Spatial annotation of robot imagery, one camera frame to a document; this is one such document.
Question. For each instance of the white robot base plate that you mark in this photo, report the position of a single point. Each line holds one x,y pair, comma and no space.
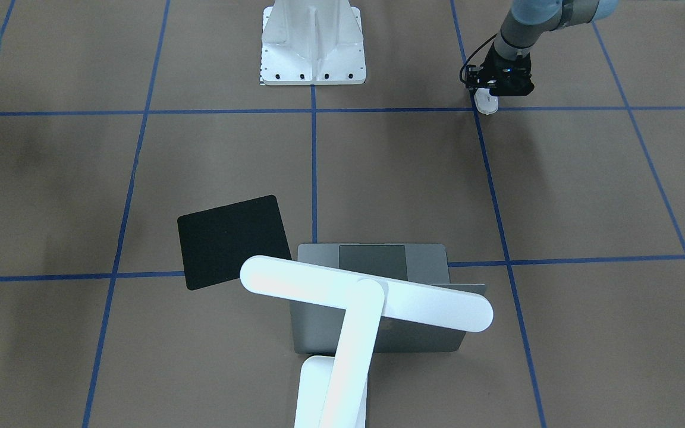
280,68

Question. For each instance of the white computer mouse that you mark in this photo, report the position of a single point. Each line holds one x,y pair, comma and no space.
485,102

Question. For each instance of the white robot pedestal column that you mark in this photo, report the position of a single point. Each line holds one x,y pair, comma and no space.
314,31

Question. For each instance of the black mouse pad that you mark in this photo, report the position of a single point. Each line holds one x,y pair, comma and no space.
214,243

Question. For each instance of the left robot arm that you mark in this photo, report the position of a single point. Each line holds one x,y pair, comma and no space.
527,21

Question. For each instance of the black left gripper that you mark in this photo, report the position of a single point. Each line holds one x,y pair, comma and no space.
475,76

